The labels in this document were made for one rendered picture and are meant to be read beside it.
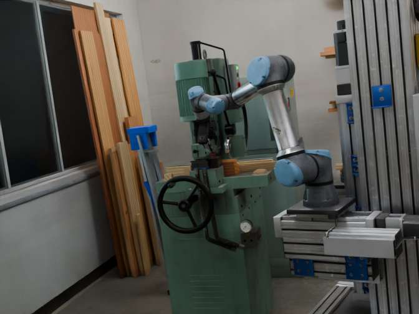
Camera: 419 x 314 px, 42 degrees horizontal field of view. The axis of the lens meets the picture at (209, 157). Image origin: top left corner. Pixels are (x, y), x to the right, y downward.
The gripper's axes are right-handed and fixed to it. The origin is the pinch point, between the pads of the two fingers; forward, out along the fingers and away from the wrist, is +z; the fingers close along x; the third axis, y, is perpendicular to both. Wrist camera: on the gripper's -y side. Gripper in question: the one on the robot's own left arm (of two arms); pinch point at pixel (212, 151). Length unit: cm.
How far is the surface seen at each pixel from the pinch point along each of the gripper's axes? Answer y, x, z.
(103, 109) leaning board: 119, 120, 38
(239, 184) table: -7.9, -12.0, 15.9
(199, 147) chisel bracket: 11.6, 10.3, 5.1
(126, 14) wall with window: 249, 135, 14
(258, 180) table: -7.3, -21.7, 14.9
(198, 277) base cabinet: -32, 16, 57
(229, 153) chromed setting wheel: 19.7, -1.7, 16.9
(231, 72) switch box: 58, -4, -12
